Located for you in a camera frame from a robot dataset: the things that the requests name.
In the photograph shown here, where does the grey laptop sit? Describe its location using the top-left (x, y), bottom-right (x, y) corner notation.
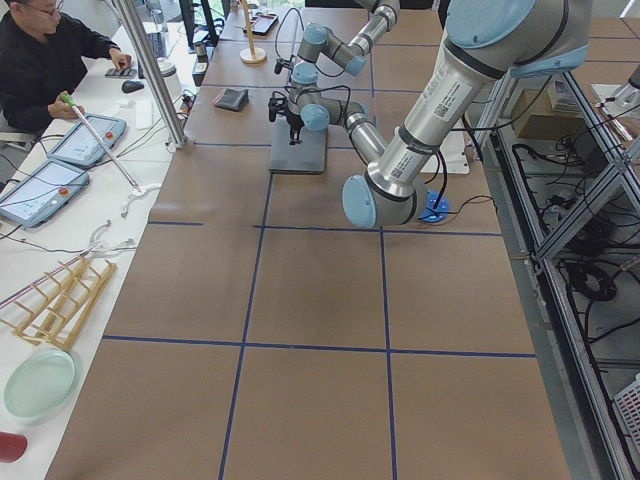
top-left (268, 118), bottom-right (327, 175)

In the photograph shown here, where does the grey pink folded cloth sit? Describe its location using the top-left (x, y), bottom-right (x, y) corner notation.
top-left (213, 88), bottom-right (249, 112)

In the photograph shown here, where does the wooden mug tree stand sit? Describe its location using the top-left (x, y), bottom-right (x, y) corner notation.
top-left (238, 0), bottom-right (267, 65)

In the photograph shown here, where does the black computer mouse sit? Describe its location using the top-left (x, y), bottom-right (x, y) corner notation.
top-left (121, 80), bottom-right (144, 94)

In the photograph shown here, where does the upper teach pendant tablet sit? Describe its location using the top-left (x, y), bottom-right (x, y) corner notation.
top-left (47, 113), bottom-right (127, 168)

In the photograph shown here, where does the teach pendant tablet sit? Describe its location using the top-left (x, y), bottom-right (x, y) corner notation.
top-left (1, 160), bottom-right (90, 228)
top-left (47, 113), bottom-right (127, 168)

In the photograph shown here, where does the person in black sweater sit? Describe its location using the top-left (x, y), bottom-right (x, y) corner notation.
top-left (1, 1), bottom-right (131, 133)

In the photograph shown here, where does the lower teach pendant tablet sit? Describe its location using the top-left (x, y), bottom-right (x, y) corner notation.
top-left (1, 160), bottom-right (90, 228)

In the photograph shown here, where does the wooden dish rack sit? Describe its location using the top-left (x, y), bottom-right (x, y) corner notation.
top-left (1, 256), bottom-right (117, 351)

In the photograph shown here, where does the pale green glass plate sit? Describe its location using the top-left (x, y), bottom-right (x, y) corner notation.
top-left (3, 349), bottom-right (76, 420)

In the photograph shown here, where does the red cylinder cup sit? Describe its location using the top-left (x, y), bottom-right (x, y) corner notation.
top-left (0, 431), bottom-right (28, 463)

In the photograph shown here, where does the white plastic basket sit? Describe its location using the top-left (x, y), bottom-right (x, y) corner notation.
top-left (614, 374), bottom-right (639, 450)

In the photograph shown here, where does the aluminium frame post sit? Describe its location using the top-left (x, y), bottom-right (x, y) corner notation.
top-left (114, 0), bottom-right (187, 149)

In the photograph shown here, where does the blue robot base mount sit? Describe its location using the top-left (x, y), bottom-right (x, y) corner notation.
top-left (418, 190), bottom-right (451, 224)

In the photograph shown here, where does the metal rod green handle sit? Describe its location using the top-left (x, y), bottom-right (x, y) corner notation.
top-left (59, 92), bottom-right (146, 196)

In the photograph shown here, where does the aluminium frame rack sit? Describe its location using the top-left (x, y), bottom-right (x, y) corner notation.
top-left (469, 60), bottom-right (639, 479)

